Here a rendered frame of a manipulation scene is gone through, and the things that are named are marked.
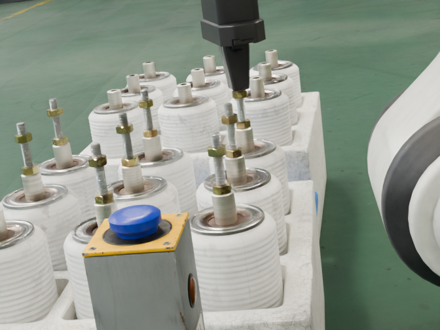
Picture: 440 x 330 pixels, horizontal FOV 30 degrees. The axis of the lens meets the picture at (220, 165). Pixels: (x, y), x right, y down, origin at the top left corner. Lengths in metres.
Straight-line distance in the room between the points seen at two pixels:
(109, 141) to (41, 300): 0.52
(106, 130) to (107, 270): 0.74
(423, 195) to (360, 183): 1.05
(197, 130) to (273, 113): 0.12
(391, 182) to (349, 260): 0.70
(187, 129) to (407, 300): 0.43
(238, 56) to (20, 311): 0.39
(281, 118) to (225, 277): 0.55
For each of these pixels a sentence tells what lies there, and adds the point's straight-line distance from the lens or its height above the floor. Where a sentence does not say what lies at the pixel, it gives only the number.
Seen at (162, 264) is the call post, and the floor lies 0.30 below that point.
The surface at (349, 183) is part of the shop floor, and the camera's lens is 1.63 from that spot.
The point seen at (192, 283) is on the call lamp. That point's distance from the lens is 0.64.
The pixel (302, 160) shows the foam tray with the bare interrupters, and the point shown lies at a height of 0.16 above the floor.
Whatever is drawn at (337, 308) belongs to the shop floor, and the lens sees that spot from 1.16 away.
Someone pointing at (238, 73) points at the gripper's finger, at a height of 0.35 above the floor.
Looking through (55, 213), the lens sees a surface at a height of 0.24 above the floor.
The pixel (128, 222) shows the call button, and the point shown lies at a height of 0.33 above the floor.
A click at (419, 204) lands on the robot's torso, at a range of 0.58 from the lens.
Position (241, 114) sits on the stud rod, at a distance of 1.01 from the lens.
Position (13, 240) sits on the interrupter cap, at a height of 0.25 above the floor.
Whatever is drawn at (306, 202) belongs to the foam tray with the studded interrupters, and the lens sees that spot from 1.03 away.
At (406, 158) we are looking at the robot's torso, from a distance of 0.60.
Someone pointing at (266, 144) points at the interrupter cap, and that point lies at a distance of 1.03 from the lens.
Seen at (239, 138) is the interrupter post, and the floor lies 0.27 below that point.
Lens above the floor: 0.54
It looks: 17 degrees down
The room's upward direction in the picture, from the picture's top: 7 degrees counter-clockwise
